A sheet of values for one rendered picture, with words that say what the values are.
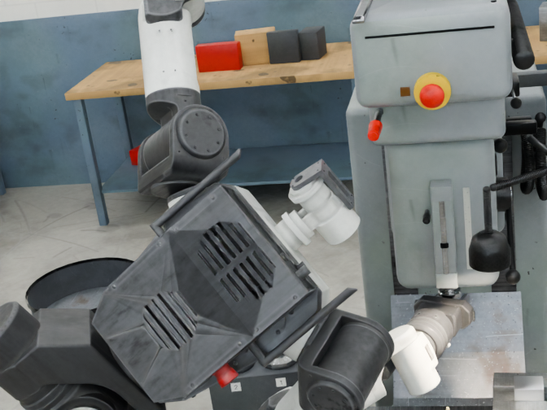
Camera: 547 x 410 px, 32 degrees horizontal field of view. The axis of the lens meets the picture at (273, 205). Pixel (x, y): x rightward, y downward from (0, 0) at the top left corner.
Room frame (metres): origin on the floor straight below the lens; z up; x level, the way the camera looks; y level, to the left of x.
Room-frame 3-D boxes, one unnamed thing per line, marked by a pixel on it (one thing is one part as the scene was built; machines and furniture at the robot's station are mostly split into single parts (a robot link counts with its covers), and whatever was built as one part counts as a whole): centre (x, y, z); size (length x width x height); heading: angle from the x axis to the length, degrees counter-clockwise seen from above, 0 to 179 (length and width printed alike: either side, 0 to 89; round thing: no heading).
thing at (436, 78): (1.50, -0.29, 1.76); 0.06 x 0.02 x 0.06; 77
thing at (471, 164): (1.73, -0.34, 1.47); 0.21 x 0.19 x 0.32; 77
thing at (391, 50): (1.74, -0.34, 1.81); 0.47 x 0.26 x 0.16; 167
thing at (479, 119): (1.77, -0.35, 1.68); 0.34 x 0.24 x 0.10; 167
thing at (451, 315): (1.65, -0.29, 1.24); 0.13 x 0.12 x 0.10; 59
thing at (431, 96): (1.48, -0.28, 1.76); 0.04 x 0.03 x 0.04; 77
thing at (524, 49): (1.73, -0.49, 1.79); 0.45 x 0.04 x 0.04; 167
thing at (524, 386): (1.69, -0.49, 1.01); 0.06 x 0.05 x 0.06; 75
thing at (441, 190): (1.62, -0.31, 1.45); 0.04 x 0.04 x 0.21; 77
